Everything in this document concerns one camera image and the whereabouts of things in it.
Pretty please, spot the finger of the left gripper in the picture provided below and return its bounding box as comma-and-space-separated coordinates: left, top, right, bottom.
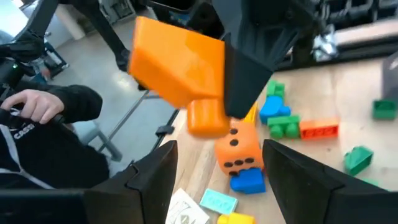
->
216, 0, 315, 120
115, 48, 150, 92

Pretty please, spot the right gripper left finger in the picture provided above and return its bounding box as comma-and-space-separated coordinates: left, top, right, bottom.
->
83, 139, 179, 224

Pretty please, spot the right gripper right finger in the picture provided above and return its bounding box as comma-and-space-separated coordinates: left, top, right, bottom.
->
262, 139, 374, 224

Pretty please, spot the blue toy block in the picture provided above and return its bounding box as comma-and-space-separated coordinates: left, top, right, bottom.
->
229, 167, 267, 195
259, 95, 292, 125

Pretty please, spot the orange toy block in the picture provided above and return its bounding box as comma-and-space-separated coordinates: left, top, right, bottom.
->
128, 16, 231, 139

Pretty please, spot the orange foam die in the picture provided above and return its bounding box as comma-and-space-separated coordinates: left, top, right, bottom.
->
214, 119, 265, 177

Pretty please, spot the yellow toy block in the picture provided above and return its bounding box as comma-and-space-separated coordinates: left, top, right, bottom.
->
216, 212, 256, 224

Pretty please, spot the gold playing card box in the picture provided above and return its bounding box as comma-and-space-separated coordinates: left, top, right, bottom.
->
164, 187, 211, 224

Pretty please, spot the grey metal stand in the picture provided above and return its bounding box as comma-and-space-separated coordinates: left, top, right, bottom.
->
73, 90, 175, 162

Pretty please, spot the black table clamp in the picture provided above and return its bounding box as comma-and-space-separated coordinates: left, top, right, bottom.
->
155, 124, 175, 138

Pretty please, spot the orange toy brick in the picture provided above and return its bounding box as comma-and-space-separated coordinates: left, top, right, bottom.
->
298, 118, 340, 140

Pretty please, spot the mint flat toy plate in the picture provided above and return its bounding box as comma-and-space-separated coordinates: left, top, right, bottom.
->
198, 188, 239, 215

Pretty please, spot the person's hand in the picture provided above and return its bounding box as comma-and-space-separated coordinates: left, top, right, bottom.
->
0, 89, 65, 125

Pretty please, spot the person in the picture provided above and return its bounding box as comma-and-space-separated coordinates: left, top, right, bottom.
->
0, 83, 110, 190

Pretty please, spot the small green toy block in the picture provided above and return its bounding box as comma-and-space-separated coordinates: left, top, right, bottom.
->
372, 98, 398, 121

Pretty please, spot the clear smoky plastic container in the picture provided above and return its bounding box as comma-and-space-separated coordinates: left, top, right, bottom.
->
381, 51, 398, 102

